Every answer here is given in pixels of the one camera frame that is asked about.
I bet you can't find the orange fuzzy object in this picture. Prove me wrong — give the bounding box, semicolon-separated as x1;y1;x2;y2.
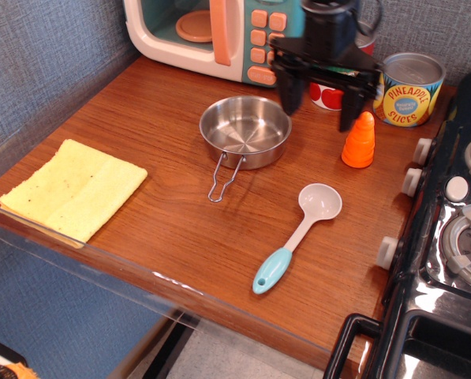
0;362;39;379

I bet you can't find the black toy stove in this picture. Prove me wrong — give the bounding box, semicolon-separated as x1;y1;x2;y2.
324;73;471;378

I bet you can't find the small steel pan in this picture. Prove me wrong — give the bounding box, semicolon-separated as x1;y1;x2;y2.
199;96;292;203

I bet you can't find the teal toy microwave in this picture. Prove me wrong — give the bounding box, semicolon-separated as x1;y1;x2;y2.
123;0;305;87

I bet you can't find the pineapple slices can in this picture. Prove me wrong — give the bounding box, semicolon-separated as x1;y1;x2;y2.
372;52;446;127

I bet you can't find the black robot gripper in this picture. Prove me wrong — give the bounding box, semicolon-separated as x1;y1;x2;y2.
271;1;382;132

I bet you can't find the orange toy carrot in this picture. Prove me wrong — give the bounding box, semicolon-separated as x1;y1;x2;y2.
341;111;376;168

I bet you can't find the grey spoon teal handle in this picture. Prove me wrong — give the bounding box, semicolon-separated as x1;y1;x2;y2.
252;183;343;295

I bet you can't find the yellow folded towel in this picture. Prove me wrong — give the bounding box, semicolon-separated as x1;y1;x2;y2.
0;139;148;249

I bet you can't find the tomato sauce can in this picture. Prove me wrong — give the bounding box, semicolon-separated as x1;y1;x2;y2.
309;19;377;112

